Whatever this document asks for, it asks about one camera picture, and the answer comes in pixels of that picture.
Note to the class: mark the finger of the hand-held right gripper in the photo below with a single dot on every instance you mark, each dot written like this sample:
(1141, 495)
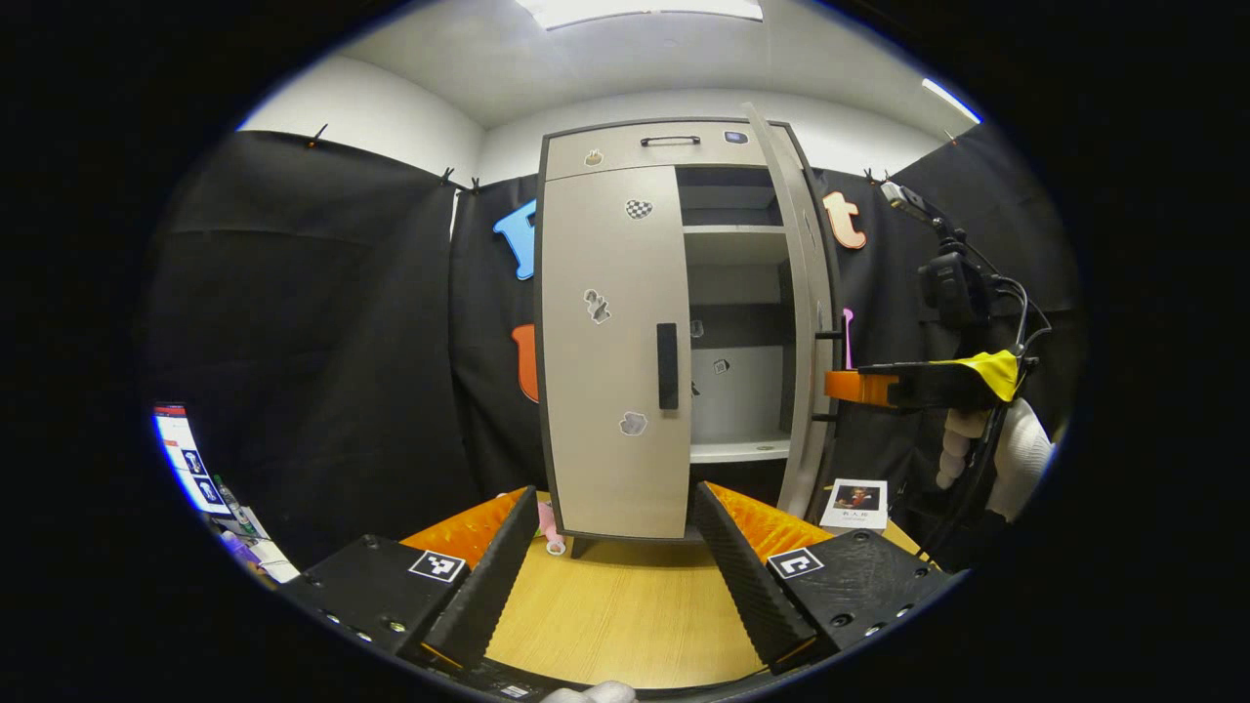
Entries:
(918, 386)

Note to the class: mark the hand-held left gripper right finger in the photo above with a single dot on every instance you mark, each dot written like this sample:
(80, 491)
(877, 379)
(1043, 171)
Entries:
(747, 586)

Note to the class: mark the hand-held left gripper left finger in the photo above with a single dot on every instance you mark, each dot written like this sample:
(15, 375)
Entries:
(488, 586)

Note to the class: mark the grey cabinet door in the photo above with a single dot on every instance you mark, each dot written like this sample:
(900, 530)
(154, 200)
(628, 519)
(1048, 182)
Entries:
(806, 293)
(596, 391)

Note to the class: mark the grey double-door shoe cabinet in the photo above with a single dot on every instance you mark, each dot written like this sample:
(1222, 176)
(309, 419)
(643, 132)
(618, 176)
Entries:
(625, 151)

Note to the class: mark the small pink toy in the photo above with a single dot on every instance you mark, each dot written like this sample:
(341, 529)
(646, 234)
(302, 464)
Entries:
(552, 527)

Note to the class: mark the white portrait booklet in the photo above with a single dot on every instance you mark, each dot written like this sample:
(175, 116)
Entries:
(854, 517)

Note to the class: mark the small ceiling light panel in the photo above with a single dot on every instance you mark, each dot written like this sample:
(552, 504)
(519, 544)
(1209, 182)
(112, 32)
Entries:
(952, 100)

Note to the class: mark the black backdrop cloth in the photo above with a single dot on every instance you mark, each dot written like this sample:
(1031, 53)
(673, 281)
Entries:
(322, 342)

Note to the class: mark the lit display screen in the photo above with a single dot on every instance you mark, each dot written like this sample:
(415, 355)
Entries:
(186, 454)

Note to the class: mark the long ceiling light panel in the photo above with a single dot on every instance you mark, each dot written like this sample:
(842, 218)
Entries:
(640, 10)

